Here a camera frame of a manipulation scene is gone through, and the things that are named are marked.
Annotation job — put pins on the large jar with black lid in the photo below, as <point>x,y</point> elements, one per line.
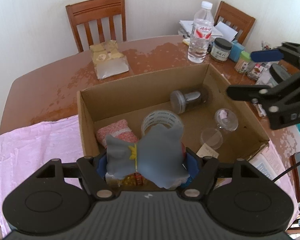
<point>277,72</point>

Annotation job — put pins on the green lid container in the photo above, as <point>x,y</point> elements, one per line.
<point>242,63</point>

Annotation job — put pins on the clear tape roll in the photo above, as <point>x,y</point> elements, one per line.
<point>165,120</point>

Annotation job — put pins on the silver foil bag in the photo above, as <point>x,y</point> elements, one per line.
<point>110,65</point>

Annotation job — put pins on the beige printed carton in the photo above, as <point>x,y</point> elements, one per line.
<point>207,151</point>

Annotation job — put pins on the brown cardboard box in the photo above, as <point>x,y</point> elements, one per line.
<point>150,87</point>

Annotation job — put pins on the clear jar with dark contents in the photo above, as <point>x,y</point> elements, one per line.
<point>192,98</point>

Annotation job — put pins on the clear plastic jar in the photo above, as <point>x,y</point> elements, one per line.
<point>226,120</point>

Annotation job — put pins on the small printed packet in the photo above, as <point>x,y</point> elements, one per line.
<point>256,71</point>

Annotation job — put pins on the small glass vial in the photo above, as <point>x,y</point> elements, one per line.
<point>259,108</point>

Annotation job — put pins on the pink towel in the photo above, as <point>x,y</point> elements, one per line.
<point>40,142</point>

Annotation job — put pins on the yellow capsule bottle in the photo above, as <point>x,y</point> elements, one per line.
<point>132,180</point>

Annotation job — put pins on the stack of white papers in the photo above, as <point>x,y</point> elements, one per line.
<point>222,30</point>

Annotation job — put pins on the pink knitted sock roll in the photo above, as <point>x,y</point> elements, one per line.
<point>117,130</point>

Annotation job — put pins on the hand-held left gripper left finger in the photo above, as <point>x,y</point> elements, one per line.
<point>102,167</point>

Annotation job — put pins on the wooden chair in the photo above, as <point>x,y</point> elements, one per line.
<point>95,7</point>
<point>233,15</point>

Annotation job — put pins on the clear round lid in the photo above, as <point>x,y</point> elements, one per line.
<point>211,138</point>

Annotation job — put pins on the small jar with black lid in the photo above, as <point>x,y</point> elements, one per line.
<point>221,52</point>

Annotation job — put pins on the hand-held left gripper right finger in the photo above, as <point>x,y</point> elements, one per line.
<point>193,165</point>

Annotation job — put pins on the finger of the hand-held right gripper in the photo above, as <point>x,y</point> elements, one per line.
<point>245,92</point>
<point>265,55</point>

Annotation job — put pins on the blue box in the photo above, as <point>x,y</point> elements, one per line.
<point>237,50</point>

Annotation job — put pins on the clear water bottle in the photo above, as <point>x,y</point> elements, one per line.
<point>200,45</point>

